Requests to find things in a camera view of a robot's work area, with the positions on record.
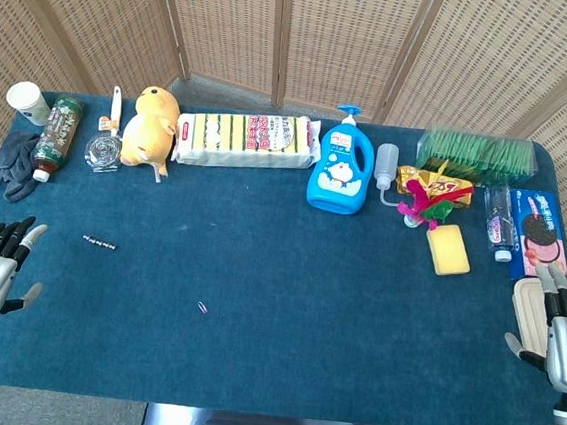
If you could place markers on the small paper clip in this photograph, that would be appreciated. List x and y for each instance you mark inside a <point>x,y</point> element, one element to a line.
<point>202,307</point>

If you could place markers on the beige lidded food container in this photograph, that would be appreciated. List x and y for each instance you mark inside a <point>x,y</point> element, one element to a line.
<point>529,316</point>

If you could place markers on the white paper cup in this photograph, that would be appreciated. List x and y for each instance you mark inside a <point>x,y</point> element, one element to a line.
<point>27,100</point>

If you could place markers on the yellow plush toy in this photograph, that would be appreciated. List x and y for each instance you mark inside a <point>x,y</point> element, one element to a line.
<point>148,129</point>

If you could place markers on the clear box of green items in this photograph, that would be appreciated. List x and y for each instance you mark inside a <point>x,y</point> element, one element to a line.
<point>477,153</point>

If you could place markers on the grey crumpled cloth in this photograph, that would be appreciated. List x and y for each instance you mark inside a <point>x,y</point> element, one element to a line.
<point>14,161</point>

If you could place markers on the clear plastic squeeze bottle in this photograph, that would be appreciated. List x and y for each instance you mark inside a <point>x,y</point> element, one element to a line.
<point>387,164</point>

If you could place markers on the gold red snack bag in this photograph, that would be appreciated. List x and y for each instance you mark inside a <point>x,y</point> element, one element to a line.
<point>442,185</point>

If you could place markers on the yellow cleaning sponge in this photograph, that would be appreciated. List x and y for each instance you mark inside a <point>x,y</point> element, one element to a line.
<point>448,251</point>

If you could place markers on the blue pump detergent bottle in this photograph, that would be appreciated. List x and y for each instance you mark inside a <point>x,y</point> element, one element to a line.
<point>342,170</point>

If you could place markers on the colourful feather shuttlecock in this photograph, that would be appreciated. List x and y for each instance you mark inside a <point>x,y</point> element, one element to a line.
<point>422,206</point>

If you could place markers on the blue table mat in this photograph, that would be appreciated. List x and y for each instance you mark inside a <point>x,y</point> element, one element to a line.
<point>275,297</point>

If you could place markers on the small clear water bottle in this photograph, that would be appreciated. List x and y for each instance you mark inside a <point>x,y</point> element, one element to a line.
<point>499,223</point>

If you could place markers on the blue cookie box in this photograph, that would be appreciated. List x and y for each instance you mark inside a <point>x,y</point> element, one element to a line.
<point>538,232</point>

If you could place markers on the green label tea bottle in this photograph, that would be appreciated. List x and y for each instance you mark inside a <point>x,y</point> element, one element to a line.
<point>59,135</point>

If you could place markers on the woven wooden folding screen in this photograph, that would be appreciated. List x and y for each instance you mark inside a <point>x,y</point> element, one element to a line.
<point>345,37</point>

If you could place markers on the packaged yellow sponge pack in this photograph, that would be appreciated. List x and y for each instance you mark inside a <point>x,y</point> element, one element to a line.
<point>245,141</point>

